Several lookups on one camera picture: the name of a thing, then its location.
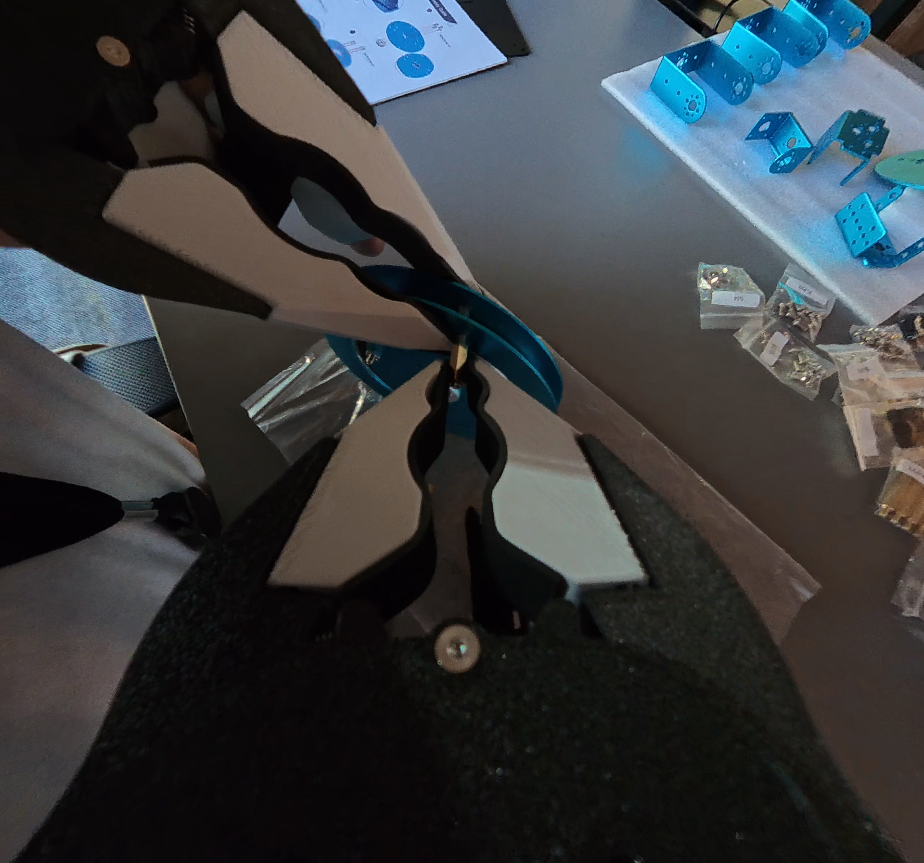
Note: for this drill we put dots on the brass standoff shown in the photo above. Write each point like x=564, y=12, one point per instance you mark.
x=459, y=356

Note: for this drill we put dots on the blue oval metal plate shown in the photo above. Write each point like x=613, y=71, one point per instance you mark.
x=902, y=170

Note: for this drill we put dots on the black flat plate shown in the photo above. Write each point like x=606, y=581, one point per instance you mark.
x=491, y=15

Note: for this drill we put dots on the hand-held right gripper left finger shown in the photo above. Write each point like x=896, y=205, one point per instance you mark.
x=346, y=509

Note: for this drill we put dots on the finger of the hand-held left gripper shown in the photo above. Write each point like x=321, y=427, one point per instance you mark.
x=325, y=112
x=216, y=242

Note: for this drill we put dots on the wide blue perforated bracket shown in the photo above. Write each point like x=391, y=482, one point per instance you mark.
x=863, y=227

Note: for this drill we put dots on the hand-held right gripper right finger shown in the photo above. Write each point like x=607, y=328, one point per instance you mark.
x=563, y=509

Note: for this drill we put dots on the blue U-shaped servo bracket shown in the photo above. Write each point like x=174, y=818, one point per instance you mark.
x=758, y=36
x=678, y=80
x=823, y=11

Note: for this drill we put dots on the pile of small screw bags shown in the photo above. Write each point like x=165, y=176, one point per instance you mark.
x=787, y=343

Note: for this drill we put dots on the large clear plastic bag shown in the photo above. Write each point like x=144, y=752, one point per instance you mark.
x=686, y=509

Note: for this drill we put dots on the white foam sheet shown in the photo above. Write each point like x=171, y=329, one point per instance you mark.
x=722, y=134

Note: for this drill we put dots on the blue round turntable base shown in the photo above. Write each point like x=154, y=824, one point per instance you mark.
x=520, y=343

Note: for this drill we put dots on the open instruction booklet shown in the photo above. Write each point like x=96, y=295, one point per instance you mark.
x=447, y=47

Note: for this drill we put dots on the teal multi-hole metal bracket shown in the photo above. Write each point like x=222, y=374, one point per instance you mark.
x=852, y=137

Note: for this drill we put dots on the small blue angle bracket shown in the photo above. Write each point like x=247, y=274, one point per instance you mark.
x=776, y=137

